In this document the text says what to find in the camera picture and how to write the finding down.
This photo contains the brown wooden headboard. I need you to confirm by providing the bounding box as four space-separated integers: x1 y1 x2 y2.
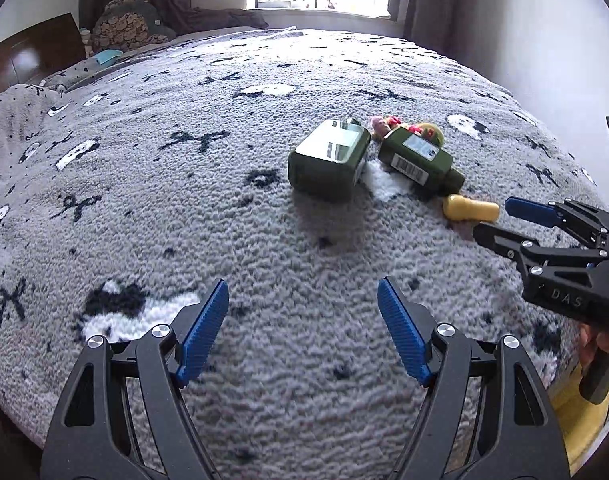
0 12 88 102

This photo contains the brown patterned pillow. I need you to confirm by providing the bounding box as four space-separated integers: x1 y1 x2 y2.
92 0 178 54

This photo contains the row of windowsill trinkets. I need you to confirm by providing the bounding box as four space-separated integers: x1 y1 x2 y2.
264 0 338 11

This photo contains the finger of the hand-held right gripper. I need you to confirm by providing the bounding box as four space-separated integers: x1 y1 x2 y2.
503 197 609 249
472 222 551 274

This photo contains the large dark green square bottle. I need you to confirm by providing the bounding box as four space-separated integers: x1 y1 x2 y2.
288 119 373 204

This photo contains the small mustard yellow bottle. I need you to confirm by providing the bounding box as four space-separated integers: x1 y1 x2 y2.
443 194 500 223

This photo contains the striped bed sheet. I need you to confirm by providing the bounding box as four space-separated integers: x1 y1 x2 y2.
134 25 305 53

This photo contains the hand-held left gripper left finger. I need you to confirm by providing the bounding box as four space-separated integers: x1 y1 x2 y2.
39 279 230 480

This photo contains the dark green barcode bottle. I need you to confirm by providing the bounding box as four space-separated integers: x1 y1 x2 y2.
377 127 466 202

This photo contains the grey printed blanket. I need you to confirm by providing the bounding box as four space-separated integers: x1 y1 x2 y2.
0 27 609 480

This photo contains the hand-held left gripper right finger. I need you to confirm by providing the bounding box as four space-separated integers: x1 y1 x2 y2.
377 276 570 480

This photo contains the dark grey rumpled cloth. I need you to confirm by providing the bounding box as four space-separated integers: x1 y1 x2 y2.
184 6 270 31

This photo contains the green yellow round trinket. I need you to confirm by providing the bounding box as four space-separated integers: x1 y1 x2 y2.
409 121 444 149

